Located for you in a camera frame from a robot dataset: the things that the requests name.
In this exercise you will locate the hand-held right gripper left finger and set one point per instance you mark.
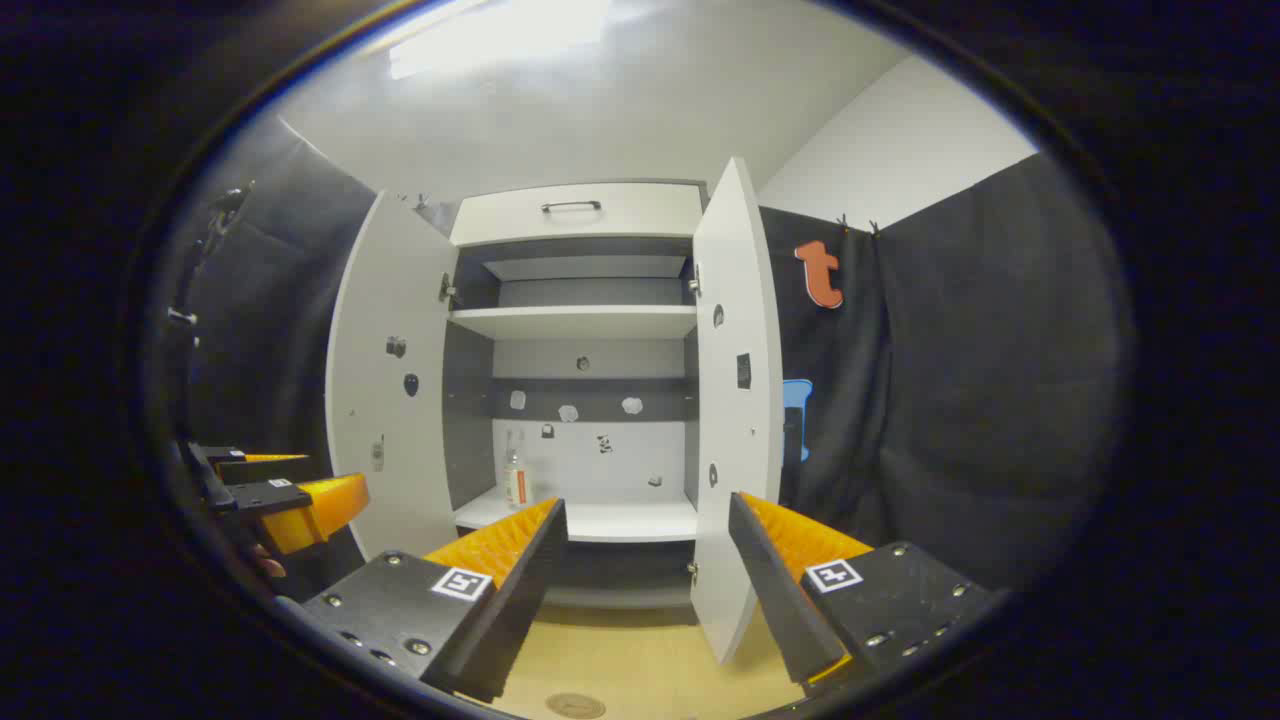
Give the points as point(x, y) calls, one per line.
point(520, 600)

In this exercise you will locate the clear bottle with orange label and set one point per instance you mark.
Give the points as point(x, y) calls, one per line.
point(516, 485)

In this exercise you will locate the white cabinet shelf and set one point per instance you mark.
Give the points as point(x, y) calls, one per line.
point(575, 322)
point(630, 520)

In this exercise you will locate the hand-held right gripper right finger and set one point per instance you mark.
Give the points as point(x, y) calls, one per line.
point(780, 600)

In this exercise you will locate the white cabinet drawer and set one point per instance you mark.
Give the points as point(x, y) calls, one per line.
point(640, 215)

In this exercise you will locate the white cabinet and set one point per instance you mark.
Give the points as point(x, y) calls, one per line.
point(625, 465)

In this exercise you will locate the black backdrop cloth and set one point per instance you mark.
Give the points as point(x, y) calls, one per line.
point(980, 400)

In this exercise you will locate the round brown coaster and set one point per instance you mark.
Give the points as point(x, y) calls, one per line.
point(575, 706)

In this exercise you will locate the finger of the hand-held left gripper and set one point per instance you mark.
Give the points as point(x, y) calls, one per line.
point(250, 467)
point(310, 510)

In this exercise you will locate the white cabinet door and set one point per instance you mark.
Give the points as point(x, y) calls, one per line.
point(735, 300)
point(400, 300)

